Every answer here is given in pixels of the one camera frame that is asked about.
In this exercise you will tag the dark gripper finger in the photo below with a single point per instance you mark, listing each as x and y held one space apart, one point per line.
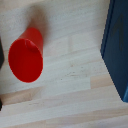
0 104
1 53

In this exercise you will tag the blue rectangular box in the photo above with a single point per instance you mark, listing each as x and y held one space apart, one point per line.
117 46

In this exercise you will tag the red plastic cup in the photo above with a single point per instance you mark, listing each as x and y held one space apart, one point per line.
26 56

